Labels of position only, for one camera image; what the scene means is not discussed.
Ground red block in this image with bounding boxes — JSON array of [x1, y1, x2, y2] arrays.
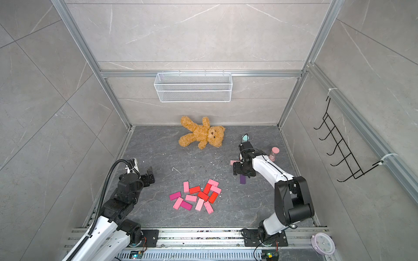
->
[[203, 183, 212, 195], [208, 192, 219, 204], [198, 191, 209, 201], [189, 186, 201, 195]]

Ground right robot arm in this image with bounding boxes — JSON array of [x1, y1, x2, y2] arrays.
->
[[233, 141, 315, 241]]

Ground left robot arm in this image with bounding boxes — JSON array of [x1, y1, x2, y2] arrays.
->
[[63, 167, 155, 261]]

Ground teal sand timer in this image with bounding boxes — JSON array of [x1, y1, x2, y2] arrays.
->
[[241, 133, 249, 143]]

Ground pink sand timer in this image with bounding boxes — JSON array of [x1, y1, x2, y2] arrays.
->
[[268, 147, 280, 162]]

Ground magenta block far left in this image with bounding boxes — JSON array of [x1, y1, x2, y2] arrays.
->
[[169, 191, 181, 201]]

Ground magenta block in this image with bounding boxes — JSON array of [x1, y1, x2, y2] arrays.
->
[[180, 201, 193, 211], [169, 191, 181, 201]]

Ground brown teddy bear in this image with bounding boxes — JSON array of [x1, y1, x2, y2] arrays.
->
[[179, 116, 225, 150]]

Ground magenta block lower left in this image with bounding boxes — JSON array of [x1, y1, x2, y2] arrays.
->
[[180, 201, 193, 211]]

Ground lilac round clock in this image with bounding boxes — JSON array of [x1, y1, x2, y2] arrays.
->
[[311, 233, 336, 256]]

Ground left black cable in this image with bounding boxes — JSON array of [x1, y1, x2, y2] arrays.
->
[[65, 159, 135, 261]]

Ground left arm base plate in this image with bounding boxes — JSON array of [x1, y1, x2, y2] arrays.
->
[[130, 229, 160, 248]]

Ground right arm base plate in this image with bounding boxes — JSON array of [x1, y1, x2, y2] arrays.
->
[[241, 227, 288, 247]]

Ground white wire mesh basket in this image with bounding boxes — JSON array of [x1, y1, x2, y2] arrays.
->
[[154, 72, 233, 102]]

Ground black wire hook rack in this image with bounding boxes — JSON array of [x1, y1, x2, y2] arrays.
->
[[314, 96, 385, 183]]

